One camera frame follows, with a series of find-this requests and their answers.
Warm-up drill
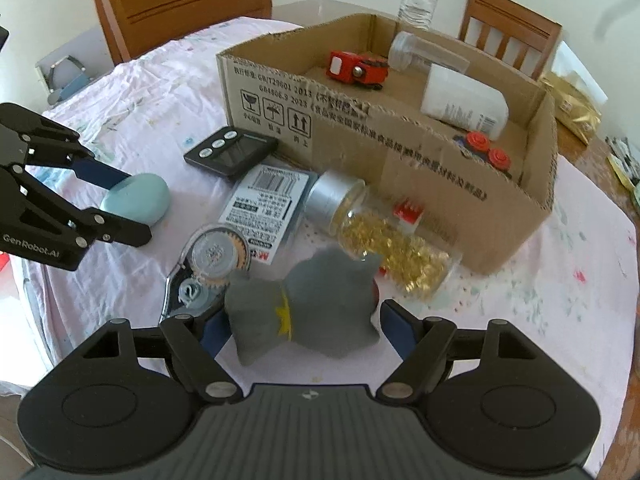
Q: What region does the white barcode packaging card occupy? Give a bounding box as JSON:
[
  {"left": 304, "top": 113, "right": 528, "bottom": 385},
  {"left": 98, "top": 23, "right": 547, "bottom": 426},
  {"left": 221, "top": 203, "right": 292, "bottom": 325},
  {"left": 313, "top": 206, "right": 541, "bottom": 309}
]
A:
[{"left": 218, "top": 164, "right": 321, "bottom": 264}]

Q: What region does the correction tape dispenser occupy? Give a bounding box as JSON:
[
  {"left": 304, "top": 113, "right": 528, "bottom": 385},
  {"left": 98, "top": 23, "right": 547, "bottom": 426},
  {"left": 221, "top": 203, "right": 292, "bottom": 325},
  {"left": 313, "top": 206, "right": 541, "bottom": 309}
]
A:
[{"left": 160, "top": 222, "right": 251, "bottom": 324}]

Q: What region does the black digital timer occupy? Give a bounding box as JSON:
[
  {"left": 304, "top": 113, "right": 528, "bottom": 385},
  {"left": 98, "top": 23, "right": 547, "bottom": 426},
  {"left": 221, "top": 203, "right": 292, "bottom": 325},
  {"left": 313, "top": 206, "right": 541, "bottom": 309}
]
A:
[{"left": 183, "top": 128, "right": 279, "bottom": 180}]

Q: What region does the yellow flat item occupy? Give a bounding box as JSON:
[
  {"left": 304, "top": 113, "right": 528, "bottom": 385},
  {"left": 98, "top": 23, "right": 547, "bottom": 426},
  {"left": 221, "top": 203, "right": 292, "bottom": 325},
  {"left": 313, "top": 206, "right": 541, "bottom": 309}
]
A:
[{"left": 606, "top": 154, "right": 640, "bottom": 192}]

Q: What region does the small red plastic piece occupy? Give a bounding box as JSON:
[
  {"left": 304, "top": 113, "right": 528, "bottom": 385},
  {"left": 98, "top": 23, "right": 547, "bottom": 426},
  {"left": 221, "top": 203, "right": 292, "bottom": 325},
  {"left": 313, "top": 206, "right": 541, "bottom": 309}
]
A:
[{"left": 394, "top": 202, "right": 426, "bottom": 227}]

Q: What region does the gold bead jar silver lid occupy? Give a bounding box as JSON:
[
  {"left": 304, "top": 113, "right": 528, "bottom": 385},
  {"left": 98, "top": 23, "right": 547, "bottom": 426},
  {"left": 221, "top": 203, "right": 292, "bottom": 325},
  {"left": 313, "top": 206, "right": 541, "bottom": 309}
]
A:
[{"left": 304, "top": 169, "right": 464, "bottom": 302}]

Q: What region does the white plastic container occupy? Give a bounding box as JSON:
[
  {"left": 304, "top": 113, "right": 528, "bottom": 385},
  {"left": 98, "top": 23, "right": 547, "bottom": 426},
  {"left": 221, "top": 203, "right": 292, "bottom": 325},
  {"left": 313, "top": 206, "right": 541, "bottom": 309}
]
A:
[{"left": 420, "top": 63, "right": 510, "bottom": 137}]

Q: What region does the pink floral tablecloth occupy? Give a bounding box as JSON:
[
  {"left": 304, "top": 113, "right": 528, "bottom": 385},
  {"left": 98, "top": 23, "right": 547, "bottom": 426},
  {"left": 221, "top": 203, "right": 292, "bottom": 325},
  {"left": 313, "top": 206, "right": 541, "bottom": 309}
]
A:
[{"left": 22, "top": 15, "right": 639, "bottom": 463}]

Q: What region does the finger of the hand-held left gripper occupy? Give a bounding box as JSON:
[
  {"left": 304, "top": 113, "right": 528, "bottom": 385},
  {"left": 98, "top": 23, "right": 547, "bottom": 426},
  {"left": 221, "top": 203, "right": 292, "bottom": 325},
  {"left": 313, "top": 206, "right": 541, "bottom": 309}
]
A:
[
  {"left": 10, "top": 163, "right": 152, "bottom": 249},
  {"left": 0, "top": 102, "right": 133, "bottom": 190}
]

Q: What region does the cardboard box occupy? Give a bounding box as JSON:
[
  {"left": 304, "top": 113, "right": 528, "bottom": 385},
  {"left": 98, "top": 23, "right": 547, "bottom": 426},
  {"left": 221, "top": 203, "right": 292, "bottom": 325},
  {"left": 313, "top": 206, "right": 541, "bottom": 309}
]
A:
[{"left": 216, "top": 12, "right": 559, "bottom": 276}]

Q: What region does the gold foil bag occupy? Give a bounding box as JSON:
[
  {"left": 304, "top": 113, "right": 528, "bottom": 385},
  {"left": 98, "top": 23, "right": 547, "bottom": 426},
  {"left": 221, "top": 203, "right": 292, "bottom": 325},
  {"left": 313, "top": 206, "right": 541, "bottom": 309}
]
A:
[{"left": 539, "top": 71, "right": 604, "bottom": 144}]

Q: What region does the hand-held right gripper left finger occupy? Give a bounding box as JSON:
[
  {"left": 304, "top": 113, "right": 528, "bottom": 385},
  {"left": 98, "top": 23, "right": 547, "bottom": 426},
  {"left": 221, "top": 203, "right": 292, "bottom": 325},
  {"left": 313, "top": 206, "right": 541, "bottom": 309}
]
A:
[{"left": 75, "top": 310, "right": 238, "bottom": 404}]

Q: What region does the grey toy figure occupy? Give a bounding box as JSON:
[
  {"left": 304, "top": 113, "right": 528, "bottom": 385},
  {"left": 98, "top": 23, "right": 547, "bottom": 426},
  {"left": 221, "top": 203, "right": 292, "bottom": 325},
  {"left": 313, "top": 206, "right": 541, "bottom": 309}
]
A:
[{"left": 223, "top": 247, "right": 384, "bottom": 367}]

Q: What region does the wooden dining chair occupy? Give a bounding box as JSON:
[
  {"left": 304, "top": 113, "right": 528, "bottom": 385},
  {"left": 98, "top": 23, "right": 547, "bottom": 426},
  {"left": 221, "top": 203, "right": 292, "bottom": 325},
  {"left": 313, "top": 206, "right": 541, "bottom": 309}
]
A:
[{"left": 87, "top": 0, "right": 274, "bottom": 67}]

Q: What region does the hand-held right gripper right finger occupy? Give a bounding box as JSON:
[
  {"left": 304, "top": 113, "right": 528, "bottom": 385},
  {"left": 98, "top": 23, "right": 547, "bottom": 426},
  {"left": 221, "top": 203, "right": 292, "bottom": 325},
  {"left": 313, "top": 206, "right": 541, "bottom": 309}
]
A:
[{"left": 377, "top": 299, "right": 538, "bottom": 404}]

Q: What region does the clear plastic cup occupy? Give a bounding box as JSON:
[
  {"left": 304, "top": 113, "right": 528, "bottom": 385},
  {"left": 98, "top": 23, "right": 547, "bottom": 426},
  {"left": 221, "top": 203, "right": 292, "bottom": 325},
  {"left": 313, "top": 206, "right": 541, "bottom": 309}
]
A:
[{"left": 389, "top": 31, "right": 471, "bottom": 74}]

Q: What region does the grey metal frame stool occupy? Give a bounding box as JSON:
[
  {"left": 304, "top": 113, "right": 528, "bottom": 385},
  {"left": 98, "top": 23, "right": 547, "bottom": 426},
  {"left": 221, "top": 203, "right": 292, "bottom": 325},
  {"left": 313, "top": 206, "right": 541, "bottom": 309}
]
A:
[{"left": 35, "top": 56, "right": 99, "bottom": 107}]

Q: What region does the wooden chair back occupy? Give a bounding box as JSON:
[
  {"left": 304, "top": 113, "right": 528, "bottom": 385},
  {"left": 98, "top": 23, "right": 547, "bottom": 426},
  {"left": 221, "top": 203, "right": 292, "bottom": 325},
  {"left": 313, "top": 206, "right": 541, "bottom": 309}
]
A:
[{"left": 459, "top": 0, "right": 563, "bottom": 81}]

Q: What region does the light blue oval case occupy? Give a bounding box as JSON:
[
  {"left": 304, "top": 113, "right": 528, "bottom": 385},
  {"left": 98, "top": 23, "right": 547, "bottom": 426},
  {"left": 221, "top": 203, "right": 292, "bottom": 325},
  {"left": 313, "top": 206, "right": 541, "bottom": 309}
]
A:
[{"left": 100, "top": 173, "right": 170, "bottom": 227}]

